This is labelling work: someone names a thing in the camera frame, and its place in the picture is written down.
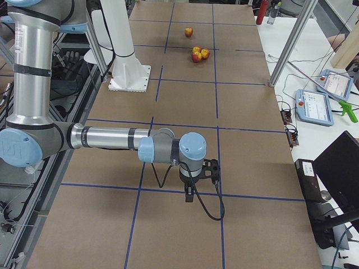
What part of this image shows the teach pendant near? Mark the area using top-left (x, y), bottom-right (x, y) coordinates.
top-left (295, 89), bottom-right (334, 126)

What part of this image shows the teach pendant far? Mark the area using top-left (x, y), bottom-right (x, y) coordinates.
top-left (318, 69), bottom-right (353, 101)

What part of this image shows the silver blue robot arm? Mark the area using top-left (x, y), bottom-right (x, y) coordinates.
top-left (1, 1), bottom-right (206, 202)

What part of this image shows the clear water bottle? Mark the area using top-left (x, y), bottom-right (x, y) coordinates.
top-left (267, 0), bottom-right (282, 25)

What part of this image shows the green handled reacher grabber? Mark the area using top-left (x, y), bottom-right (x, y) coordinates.
top-left (287, 61), bottom-right (358, 123)

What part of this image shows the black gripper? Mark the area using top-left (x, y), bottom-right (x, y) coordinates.
top-left (179, 164), bottom-right (204, 202)

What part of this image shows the black computer box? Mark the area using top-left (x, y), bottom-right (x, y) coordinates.
top-left (293, 158), bottom-right (351, 250)

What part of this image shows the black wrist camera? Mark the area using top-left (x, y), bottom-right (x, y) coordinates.
top-left (202, 159), bottom-right (220, 186)

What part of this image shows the lone red yellow apple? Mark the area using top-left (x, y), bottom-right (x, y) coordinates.
top-left (184, 27), bottom-right (194, 38)

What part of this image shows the orange black connector box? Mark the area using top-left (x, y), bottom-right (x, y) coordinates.
top-left (280, 109), bottom-right (292, 125)

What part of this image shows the red yellow apple side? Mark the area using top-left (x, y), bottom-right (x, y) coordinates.
top-left (200, 48), bottom-right (211, 60)

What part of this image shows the red yellow apple front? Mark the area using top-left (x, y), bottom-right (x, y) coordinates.
top-left (191, 52), bottom-right (202, 63)

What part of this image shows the aluminium frame post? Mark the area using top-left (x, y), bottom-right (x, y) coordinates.
top-left (269, 0), bottom-right (318, 87)

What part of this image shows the brown paper table mat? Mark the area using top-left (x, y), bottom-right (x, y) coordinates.
top-left (27, 2), bottom-right (321, 268)

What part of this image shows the red bottle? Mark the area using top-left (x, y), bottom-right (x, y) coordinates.
top-left (256, 0), bottom-right (269, 25)

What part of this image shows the teach pendant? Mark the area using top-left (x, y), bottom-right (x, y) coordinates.
top-left (318, 69), bottom-right (353, 101)
top-left (295, 89), bottom-right (334, 126)

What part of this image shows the wooden plank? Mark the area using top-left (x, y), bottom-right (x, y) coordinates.
top-left (330, 24), bottom-right (359, 69)

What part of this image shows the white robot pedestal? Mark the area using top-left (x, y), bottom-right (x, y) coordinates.
top-left (84, 1), bottom-right (151, 92)

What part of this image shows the red yellow apple rear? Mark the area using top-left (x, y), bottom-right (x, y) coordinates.
top-left (192, 46), bottom-right (202, 54)

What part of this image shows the black monitor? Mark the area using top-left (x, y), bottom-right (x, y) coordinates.
top-left (314, 131), bottom-right (358, 212)

